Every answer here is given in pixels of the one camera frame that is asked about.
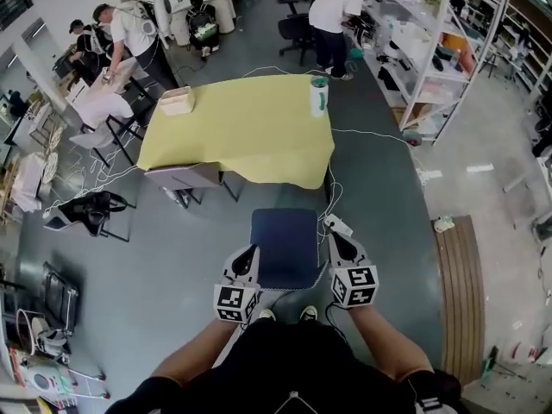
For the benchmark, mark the white lattice round stool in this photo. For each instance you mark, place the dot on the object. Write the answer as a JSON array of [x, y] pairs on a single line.
[[52, 138], [51, 165]]

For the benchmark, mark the person's right black shoe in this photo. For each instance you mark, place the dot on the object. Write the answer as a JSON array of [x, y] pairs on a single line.
[[309, 313]]

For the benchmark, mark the beige open box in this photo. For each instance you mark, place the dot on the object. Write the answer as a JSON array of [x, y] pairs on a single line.
[[177, 102]]

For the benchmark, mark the green round object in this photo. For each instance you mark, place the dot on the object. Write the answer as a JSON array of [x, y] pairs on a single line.
[[413, 138]]

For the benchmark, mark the round white-framed mirror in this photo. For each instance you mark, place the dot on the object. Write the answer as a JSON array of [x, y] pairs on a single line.
[[30, 330]]

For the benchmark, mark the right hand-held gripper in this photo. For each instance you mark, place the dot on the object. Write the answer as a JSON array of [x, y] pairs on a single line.
[[360, 283]]

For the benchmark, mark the white shelf rack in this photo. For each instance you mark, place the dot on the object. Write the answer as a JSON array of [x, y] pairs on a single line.
[[526, 50], [427, 37]]

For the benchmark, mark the small white toy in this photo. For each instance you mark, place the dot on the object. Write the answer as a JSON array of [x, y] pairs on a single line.
[[443, 224]]

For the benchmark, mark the person's black shirt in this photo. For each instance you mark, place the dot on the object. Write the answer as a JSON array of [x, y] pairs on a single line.
[[293, 360]]

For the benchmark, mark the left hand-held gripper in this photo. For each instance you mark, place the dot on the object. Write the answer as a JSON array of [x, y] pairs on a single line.
[[230, 300]]

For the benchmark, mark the white green tumbler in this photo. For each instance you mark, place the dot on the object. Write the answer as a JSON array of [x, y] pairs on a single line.
[[319, 97]]

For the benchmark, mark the black shoulder bag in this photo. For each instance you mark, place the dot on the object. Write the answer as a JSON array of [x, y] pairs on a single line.
[[92, 207]]

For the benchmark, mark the person's black shoe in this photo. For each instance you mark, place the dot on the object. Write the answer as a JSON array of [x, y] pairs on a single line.
[[267, 315], [309, 313]]

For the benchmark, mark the person's left forearm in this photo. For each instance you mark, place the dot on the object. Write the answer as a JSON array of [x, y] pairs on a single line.
[[194, 352]]

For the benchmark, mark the black office chair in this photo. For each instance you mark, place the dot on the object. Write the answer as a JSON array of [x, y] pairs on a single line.
[[297, 33]]

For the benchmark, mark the white power strip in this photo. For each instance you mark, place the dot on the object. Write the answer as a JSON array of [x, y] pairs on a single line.
[[338, 224]]

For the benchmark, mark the table with yellow cloth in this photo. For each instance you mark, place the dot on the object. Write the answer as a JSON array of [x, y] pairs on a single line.
[[241, 123]]

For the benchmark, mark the folding metal trolley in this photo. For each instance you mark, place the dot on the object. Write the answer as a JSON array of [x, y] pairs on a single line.
[[60, 300]]

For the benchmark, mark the wooden slatted board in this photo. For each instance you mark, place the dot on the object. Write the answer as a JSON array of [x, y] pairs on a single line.
[[459, 296]]

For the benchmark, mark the table with white cloth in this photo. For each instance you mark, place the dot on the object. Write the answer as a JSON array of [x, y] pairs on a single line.
[[108, 106]]

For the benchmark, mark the person's right forearm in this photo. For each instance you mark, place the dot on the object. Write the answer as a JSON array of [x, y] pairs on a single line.
[[388, 347]]

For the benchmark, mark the person's left black shoe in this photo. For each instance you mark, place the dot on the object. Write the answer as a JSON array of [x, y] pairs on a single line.
[[267, 315]]

